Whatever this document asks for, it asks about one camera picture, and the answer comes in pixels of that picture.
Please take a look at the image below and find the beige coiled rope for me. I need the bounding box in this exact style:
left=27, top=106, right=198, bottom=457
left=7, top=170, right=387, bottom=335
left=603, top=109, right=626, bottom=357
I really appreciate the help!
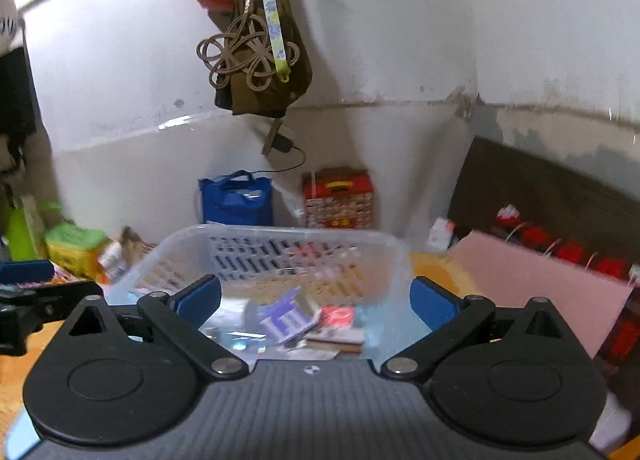
left=195, top=13, right=302, bottom=92

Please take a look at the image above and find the black charger with cable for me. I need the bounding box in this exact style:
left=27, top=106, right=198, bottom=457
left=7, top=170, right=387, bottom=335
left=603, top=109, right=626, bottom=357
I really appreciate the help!
left=254, top=133, right=307, bottom=174

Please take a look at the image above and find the clear plastic basket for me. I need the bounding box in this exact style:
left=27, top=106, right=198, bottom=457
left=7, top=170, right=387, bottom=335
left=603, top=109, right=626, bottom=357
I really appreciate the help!
left=106, top=224, right=428, bottom=365

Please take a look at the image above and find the purple small carton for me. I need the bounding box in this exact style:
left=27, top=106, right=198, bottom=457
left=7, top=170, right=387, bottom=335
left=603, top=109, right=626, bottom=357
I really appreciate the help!
left=259, top=287, right=321, bottom=345

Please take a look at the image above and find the brown hanging bag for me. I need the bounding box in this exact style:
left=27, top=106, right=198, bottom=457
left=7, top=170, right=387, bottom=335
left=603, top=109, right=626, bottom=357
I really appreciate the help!
left=196, top=0, right=312, bottom=119

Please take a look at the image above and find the red cigarette box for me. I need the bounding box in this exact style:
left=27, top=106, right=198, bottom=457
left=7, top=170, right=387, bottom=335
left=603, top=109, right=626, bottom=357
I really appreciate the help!
left=319, top=305, right=356, bottom=330

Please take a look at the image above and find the blue tote bag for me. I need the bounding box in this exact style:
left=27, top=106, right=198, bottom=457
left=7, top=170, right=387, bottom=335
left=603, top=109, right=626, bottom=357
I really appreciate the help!
left=198, top=170, right=273, bottom=226

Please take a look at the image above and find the red gift box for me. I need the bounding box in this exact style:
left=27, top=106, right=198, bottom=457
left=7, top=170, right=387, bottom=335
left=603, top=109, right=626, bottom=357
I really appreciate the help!
left=302, top=167, right=374, bottom=229

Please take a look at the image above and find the green paper bag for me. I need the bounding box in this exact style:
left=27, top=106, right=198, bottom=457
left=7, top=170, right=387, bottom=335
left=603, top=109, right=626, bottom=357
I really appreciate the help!
left=6, top=195, right=62, bottom=262

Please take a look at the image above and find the small orange labelled tube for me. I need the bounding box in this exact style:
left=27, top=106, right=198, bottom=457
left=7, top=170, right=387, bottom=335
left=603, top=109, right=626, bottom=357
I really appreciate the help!
left=304, top=328, right=366, bottom=355

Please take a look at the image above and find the dark wooden headboard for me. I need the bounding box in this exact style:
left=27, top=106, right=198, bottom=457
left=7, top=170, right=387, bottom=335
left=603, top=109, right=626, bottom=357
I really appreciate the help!
left=448, top=137, right=639, bottom=263

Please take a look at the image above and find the yellow green lanyard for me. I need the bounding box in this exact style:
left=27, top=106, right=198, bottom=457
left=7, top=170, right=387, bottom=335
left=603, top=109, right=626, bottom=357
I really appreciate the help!
left=252, top=0, right=292, bottom=85

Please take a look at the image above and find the white black hanging jacket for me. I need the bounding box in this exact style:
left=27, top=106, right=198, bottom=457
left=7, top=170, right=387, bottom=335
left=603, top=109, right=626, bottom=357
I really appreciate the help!
left=1, top=0, right=39, bottom=176

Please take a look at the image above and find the red patterned bedding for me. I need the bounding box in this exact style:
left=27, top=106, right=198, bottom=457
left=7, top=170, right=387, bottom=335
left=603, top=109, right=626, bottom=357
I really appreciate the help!
left=491, top=205, right=639, bottom=287

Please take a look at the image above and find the green yellow tin box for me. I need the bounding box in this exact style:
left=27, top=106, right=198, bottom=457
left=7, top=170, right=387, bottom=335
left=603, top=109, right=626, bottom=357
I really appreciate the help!
left=44, top=223, right=110, bottom=279

